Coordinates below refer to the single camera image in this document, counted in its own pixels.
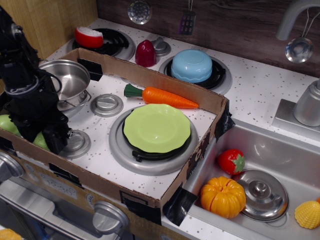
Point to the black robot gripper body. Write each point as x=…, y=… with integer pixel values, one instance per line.
x=32, y=97

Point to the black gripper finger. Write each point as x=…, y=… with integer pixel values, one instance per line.
x=29, y=130
x=56, y=137

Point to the light green toy broccoli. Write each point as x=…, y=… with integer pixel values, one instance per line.
x=40, y=141

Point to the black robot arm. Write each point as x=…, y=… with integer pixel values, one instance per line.
x=16, y=54

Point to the stainless steel pot lid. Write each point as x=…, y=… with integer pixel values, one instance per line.
x=267, y=199

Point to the silver stove knob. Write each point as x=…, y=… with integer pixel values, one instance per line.
x=161, y=47
x=78, y=144
x=107, y=105

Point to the light green toy vegetable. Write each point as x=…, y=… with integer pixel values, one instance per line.
x=8, y=125

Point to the silver oven knob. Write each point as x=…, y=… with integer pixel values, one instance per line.
x=109, y=219
x=9, y=167

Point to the black front right burner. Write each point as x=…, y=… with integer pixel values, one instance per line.
x=162, y=155

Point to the black burner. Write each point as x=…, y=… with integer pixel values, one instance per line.
x=218, y=74
x=162, y=155
x=114, y=42

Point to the red and white toy food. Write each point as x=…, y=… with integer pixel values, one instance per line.
x=88, y=38

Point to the light green plastic plate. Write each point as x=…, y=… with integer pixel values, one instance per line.
x=157, y=110

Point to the black rear left burner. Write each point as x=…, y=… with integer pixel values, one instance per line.
x=114, y=42

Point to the orange toy carrot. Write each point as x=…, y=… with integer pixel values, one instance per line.
x=153, y=95

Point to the dark red toy vegetable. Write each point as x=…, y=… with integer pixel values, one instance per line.
x=145, y=54

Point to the brown cardboard fence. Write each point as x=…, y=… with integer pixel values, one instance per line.
x=97, y=174

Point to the hanging metal skimmer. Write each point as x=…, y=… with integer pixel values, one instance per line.
x=139, y=12

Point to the light blue plastic bowl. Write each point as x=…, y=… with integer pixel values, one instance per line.
x=192, y=66

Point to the black rear right burner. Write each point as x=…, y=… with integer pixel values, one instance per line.
x=218, y=74

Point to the hanging purple spatula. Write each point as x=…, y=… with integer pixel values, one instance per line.
x=187, y=20

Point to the red toy strawberry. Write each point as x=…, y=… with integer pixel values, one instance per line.
x=232, y=161

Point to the orange toy pumpkin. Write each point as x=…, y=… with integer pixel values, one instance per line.
x=223, y=196

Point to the silver toy faucet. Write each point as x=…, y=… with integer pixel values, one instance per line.
x=302, y=117

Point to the hanging metal ladle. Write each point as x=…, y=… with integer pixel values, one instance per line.
x=300, y=49

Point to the yellow toy corn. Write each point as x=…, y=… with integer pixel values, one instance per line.
x=307, y=214

